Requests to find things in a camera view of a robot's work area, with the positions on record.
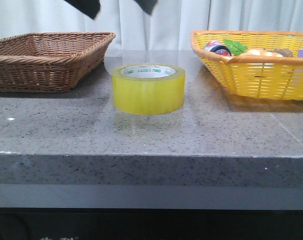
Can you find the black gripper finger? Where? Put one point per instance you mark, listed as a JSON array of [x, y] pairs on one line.
[[147, 5], [90, 8]]

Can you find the yellow packing tape roll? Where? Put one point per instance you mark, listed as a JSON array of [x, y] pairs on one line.
[[148, 89]]

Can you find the small patterned tape roll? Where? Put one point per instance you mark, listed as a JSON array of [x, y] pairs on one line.
[[213, 46]]

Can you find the white curtain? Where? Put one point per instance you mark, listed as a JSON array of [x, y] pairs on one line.
[[167, 28]]

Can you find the brown wicker basket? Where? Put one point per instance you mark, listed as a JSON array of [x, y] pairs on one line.
[[50, 62]]

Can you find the green toy leaf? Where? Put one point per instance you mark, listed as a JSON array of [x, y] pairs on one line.
[[235, 47]]

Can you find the toy bread roll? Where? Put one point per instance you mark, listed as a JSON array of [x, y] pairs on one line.
[[262, 52]]

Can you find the brown toy mushroom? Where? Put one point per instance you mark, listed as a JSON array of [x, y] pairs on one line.
[[285, 52]]

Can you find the yellow wicker basket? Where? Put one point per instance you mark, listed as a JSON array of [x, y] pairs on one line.
[[263, 77]]

